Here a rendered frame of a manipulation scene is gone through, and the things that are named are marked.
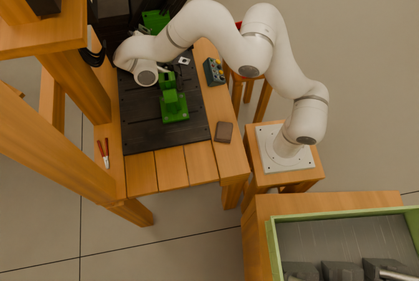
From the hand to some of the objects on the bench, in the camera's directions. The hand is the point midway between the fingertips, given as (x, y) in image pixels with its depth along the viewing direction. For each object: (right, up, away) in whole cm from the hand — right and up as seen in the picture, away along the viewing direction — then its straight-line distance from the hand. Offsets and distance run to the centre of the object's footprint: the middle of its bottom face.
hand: (141, 34), depth 121 cm
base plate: (-2, -1, +39) cm, 39 cm away
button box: (+31, -13, +34) cm, 48 cm away
